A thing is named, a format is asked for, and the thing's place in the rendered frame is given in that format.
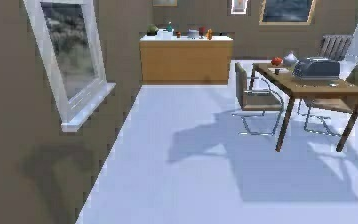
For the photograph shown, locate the white framed small picture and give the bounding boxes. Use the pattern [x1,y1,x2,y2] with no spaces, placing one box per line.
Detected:
[230,0,249,15]

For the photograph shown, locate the white box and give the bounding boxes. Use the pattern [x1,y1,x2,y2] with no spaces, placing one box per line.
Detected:
[157,29,174,40]

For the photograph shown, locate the brown wooden table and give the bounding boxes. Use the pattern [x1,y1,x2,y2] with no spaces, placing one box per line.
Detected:
[252,62,358,153]

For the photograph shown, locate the wood framed dark picture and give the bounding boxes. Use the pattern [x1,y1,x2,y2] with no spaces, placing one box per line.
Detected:
[258,0,317,26]

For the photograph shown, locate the brown chair with metal frame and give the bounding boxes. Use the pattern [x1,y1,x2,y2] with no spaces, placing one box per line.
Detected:
[297,65,358,138]
[232,61,285,137]

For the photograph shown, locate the grey ribbed radiator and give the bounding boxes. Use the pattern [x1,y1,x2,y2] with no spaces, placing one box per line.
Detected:
[318,34,354,62]

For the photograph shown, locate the white framed window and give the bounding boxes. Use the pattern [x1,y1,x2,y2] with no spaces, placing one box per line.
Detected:
[22,0,117,133]

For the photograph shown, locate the grey toaster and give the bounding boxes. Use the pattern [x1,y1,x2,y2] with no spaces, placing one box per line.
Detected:
[291,56,341,81]

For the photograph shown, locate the wood framed grey picture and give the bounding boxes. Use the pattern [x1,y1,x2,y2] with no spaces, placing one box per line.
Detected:
[152,0,178,8]

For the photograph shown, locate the wooden counter with white top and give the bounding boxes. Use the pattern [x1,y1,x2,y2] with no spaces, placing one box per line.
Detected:
[139,34,234,86]

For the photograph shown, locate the green house plant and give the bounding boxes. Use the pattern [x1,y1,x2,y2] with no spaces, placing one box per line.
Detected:
[146,23,159,37]

